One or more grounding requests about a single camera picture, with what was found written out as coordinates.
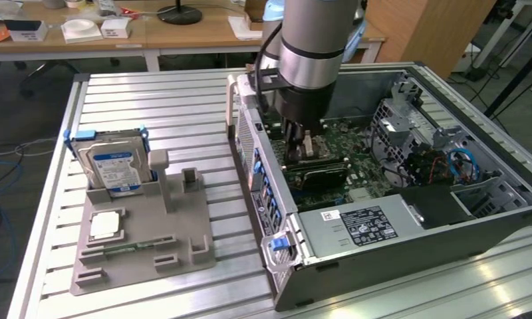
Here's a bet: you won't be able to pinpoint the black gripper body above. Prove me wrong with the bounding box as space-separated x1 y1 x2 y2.
273 83 338 130

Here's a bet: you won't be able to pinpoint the black graphics card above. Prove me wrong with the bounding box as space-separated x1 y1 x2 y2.
286 162 350 193

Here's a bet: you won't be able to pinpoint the installed RAM sticks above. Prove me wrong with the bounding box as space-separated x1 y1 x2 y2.
282 158 352 173

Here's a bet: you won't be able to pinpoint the green motherboard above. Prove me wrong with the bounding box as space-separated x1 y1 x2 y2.
265 112 396 212

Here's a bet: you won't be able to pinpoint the metal disk bay cage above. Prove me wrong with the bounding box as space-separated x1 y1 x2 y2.
369 97 441 161

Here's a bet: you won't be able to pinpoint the grey power supply unit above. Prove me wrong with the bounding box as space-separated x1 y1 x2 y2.
297 194 427 261

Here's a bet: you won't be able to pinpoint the white paper sheet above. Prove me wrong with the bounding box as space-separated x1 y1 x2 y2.
228 15 265 41

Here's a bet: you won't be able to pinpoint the blue case latch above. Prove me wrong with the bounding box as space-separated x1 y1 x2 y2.
268 236 290 255

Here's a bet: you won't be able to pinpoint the wooden desk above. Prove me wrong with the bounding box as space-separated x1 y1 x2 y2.
0 0 388 72

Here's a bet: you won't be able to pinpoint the wooden cabinet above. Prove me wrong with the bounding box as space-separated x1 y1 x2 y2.
364 0 499 80

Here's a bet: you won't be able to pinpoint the open grey PC case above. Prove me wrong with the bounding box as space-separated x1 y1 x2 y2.
226 60 532 313

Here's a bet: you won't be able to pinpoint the black lamp base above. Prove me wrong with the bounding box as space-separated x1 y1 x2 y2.
156 0 204 26

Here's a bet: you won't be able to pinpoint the grey parts rack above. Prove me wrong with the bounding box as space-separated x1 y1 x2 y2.
69 149 217 297

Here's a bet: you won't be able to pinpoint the hard disk in blue caddy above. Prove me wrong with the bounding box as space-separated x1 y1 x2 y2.
64 125 161 200

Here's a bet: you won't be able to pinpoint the black slanted pole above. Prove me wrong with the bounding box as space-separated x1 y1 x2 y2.
485 33 532 118

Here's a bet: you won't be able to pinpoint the green RAM stick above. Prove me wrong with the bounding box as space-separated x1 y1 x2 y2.
102 241 160 256

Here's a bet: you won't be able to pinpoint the silver CPU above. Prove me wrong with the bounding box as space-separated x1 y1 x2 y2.
89 212 121 239

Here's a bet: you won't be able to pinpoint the white box with round recess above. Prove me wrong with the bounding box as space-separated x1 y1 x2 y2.
60 19 104 45

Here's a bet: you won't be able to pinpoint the black office chair base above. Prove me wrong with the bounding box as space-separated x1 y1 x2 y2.
14 59 80 98

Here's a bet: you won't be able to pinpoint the black and white box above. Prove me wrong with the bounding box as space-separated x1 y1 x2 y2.
4 19 49 43

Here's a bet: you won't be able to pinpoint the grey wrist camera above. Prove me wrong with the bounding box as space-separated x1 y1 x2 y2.
246 67 292 93

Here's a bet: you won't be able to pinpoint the black camera cable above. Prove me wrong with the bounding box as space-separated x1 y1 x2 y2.
253 19 285 112

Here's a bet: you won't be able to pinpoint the black power wire bundle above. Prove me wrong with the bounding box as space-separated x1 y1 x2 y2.
401 149 449 186

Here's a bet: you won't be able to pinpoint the blue wire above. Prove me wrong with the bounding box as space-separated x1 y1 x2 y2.
447 147 483 184

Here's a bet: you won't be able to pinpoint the white floor cable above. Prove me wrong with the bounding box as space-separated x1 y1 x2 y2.
0 137 57 157

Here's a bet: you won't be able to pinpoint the blue floor cables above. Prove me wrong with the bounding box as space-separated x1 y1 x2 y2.
0 146 21 285

